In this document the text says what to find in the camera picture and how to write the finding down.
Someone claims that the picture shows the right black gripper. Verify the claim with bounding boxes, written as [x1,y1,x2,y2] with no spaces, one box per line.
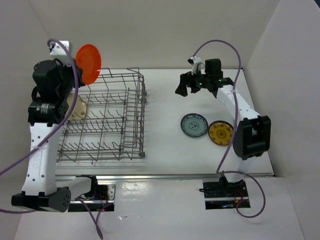
[175,66,211,97]

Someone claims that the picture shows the orange plate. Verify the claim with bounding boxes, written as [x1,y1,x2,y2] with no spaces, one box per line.
[75,43,102,85]

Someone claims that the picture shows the cream plate small motifs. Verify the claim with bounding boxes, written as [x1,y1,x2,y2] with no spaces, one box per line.
[67,92,87,121]

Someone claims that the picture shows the blue patterned plate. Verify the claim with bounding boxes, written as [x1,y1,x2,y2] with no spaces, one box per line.
[180,113,209,138]

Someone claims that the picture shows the yellow patterned plate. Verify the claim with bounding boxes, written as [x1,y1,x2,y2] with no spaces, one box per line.
[208,120,234,146]

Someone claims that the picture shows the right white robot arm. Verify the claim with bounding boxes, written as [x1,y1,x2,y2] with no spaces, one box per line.
[175,56,271,197]

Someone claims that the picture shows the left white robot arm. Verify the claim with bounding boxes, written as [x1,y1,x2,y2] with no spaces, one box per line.
[11,58,100,213]

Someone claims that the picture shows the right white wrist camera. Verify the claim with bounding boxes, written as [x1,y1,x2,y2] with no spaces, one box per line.
[187,56,202,75]

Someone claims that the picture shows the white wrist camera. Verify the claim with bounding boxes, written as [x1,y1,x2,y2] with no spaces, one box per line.
[187,56,202,75]
[49,41,71,67]

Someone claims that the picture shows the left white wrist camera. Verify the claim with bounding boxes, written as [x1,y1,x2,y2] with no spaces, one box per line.
[49,41,71,67]

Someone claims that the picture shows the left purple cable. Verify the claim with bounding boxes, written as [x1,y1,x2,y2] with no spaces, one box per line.
[0,37,104,240]

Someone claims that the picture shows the grey wire dish rack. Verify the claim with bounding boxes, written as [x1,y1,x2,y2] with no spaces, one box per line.
[56,67,147,165]

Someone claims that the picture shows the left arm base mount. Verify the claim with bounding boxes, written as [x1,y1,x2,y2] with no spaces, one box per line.
[67,181,116,212]

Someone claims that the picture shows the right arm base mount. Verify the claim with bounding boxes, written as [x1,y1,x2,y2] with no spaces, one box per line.
[198,180,251,210]

